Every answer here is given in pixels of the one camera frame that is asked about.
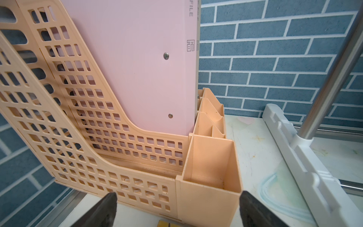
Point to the pink pressure file folder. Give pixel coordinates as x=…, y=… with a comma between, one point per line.
x=148, y=52

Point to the white steel clothes rack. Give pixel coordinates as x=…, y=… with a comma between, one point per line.
x=326, y=199

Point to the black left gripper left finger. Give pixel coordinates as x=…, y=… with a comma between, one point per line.
x=100, y=215

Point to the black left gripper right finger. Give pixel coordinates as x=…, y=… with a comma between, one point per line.
x=256, y=214

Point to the orange plastic file organizer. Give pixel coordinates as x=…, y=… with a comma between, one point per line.
x=58, y=101

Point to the yellow comic book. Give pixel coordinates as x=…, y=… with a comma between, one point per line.
x=163, y=223

